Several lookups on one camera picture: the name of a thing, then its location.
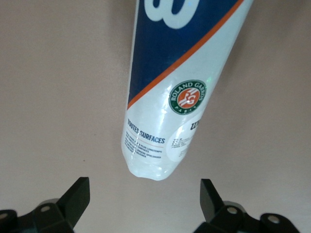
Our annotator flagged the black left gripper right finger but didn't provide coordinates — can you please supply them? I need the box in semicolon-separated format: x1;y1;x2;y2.
195;179;296;233

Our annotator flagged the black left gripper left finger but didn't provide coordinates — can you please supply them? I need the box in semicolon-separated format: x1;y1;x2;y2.
0;177;91;233

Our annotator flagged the clear tennis ball can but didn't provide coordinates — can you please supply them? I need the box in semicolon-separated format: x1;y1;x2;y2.
121;0;255;182

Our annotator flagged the brown table mat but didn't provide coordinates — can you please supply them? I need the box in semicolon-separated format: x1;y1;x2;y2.
0;0;311;233

